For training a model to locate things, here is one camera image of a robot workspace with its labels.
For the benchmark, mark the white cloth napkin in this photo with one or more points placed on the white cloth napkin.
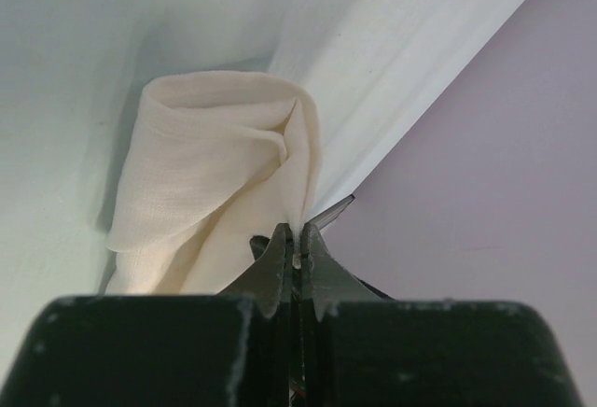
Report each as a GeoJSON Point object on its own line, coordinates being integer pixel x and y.
{"type": "Point", "coordinates": [216, 158]}

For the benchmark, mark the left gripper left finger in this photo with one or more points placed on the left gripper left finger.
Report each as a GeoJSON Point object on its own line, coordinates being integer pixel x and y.
{"type": "Point", "coordinates": [227, 349]}

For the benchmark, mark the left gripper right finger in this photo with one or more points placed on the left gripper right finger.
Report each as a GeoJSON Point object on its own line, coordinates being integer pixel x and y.
{"type": "Point", "coordinates": [363, 349]}

